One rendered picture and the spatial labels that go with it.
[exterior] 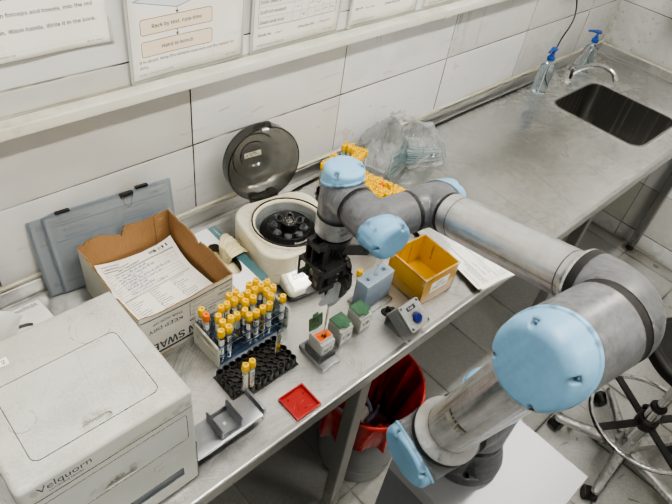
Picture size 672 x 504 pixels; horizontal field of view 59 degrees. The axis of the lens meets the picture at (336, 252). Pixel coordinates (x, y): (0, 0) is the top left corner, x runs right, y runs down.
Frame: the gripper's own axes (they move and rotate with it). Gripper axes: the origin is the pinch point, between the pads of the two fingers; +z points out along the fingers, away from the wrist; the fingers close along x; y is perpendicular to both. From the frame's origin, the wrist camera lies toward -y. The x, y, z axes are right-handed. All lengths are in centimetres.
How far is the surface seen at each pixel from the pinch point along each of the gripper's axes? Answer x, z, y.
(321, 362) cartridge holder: 2.4, 19.0, 1.8
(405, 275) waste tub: -3.2, 14.2, -31.4
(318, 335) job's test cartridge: -0.7, 12.9, 0.9
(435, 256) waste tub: -3.6, 14.6, -44.1
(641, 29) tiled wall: -46, 4, -240
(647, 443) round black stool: 67, 98, -118
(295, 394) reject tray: 4.8, 20.4, 11.3
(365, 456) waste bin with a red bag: 7, 85, -23
